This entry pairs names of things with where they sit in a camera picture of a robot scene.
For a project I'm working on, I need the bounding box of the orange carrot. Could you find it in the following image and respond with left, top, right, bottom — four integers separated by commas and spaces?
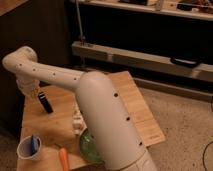
57, 144, 70, 171

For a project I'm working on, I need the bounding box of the upper wooden shelf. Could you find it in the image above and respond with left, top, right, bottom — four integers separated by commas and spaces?
79, 0, 213, 21

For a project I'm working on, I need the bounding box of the green glass bowl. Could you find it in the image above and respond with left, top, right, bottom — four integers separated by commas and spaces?
79, 129, 103, 163

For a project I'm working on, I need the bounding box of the black handle on beam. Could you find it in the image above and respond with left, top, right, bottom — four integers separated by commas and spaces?
170, 58, 201, 68

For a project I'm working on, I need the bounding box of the metal vertical rod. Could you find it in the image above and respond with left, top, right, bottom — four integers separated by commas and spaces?
75, 0, 85, 45

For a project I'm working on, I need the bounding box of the wooden table board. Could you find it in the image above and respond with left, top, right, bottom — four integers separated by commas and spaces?
17, 71, 165, 171

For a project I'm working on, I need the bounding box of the blue marker in cup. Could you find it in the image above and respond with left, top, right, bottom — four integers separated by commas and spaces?
31, 135, 39, 154

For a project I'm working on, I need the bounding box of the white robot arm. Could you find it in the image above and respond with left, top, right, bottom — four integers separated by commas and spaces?
2, 46, 157, 171

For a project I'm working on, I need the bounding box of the long wooden shelf beam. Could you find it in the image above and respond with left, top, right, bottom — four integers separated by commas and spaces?
71, 41, 213, 82

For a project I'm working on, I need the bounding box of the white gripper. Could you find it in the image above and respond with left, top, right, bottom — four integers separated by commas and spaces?
73, 107, 82, 129

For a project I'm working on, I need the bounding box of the white paper cup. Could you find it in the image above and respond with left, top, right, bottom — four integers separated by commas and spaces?
17, 135, 42, 161

